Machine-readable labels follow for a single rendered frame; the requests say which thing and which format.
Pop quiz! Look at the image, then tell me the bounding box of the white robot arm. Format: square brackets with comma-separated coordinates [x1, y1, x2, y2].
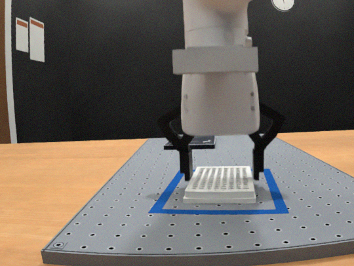
[172, 0, 258, 74]

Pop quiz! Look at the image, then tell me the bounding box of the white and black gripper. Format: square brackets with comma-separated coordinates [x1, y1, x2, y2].
[157, 72, 285, 181]

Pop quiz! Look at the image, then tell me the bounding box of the blue tape square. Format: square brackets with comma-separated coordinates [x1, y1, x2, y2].
[148, 168, 289, 215]

